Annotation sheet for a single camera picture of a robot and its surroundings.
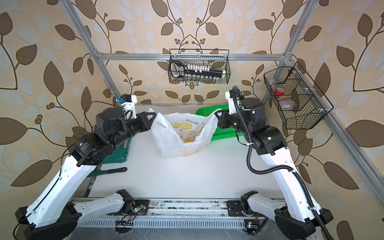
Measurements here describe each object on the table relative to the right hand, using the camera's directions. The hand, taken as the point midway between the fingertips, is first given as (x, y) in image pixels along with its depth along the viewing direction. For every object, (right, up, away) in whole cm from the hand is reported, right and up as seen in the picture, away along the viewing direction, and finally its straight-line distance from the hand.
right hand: (214, 112), depth 63 cm
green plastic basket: (+7, -12, +31) cm, 34 cm away
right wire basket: (+46, +7, +16) cm, 49 cm away
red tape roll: (+38, +13, +18) cm, 43 cm away
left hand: (-25, 0, -4) cm, 25 cm away
